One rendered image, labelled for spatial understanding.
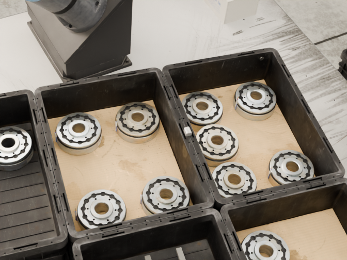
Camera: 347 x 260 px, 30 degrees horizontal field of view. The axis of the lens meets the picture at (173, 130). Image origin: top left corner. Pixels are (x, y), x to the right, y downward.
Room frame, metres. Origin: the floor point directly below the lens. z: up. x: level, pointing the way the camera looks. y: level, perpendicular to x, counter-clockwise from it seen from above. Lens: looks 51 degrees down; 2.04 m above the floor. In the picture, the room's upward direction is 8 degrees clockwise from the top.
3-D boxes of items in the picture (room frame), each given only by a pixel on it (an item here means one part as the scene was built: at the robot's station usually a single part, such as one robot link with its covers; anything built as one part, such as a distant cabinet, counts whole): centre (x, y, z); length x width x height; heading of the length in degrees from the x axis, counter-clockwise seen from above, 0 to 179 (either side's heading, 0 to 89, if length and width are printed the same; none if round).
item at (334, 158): (0.95, -0.17, 0.92); 0.40 x 0.30 x 0.02; 24
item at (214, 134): (0.92, -0.10, 0.86); 0.05 x 0.05 x 0.01
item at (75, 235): (0.83, 0.11, 0.92); 0.40 x 0.30 x 0.02; 24
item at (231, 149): (0.92, -0.10, 0.86); 0.10 x 0.10 x 0.01
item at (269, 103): (1.08, -0.19, 0.86); 0.10 x 0.10 x 0.01
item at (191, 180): (0.83, 0.11, 0.87); 0.40 x 0.30 x 0.11; 24
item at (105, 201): (0.70, 0.13, 0.86); 0.05 x 0.05 x 0.01
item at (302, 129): (0.95, -0.17, 0.87); 0.40 x 0.30 x 0.11; 24
